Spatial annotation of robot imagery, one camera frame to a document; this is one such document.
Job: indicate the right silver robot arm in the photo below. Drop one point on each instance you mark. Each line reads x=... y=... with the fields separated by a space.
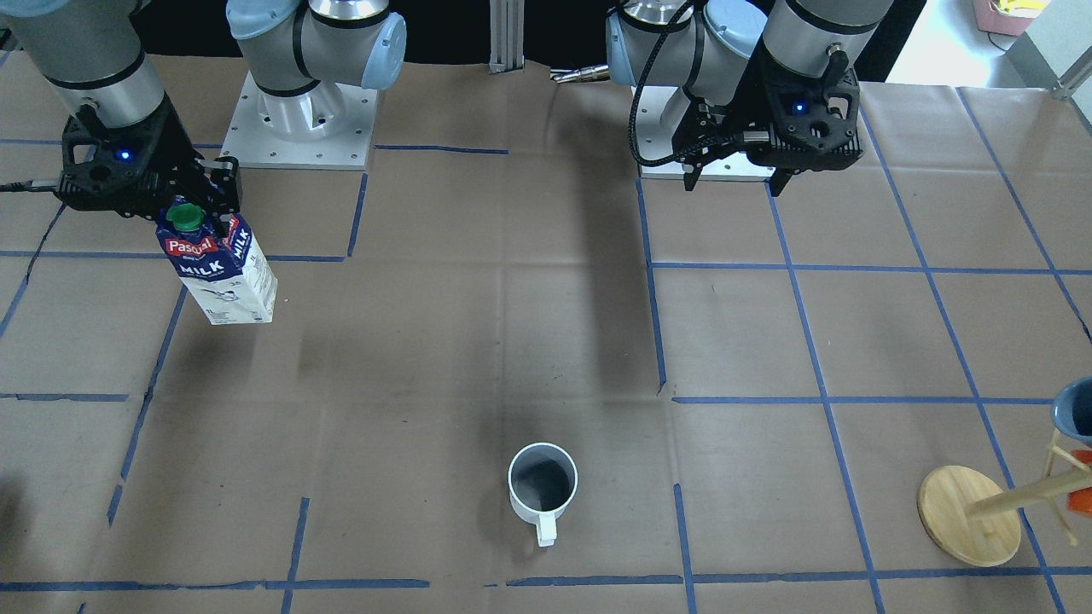
x=90 y=52

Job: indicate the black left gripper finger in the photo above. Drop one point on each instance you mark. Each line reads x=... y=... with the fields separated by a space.
x=691 y=174
x=779 y=180

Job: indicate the white ceramic mug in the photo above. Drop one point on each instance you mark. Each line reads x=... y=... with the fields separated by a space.
x=542 y=480

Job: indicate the pink box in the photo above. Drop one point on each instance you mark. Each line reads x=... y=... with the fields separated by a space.
x=1009 y=18

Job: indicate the aluminium rail rear centre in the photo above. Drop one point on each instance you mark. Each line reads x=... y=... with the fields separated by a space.
x=506 y=32

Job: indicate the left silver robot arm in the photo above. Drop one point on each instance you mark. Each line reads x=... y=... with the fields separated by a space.
x=715 y=78

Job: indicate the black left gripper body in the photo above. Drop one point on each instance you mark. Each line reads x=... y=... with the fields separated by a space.
x=744 y=113

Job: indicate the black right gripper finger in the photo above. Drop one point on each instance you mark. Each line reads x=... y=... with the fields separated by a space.
x=229 y=225

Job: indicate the blue white milk carton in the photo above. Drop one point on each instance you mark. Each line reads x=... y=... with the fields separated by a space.
x=230 y=280

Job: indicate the blue cup on stand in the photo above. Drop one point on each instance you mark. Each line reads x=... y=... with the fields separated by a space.
x=1071 y=411

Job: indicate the wooden mug tree stand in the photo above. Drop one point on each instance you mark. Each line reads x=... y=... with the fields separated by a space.
x=973 y=519

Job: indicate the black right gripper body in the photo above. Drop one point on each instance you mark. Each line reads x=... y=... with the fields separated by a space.
x=177 y=136

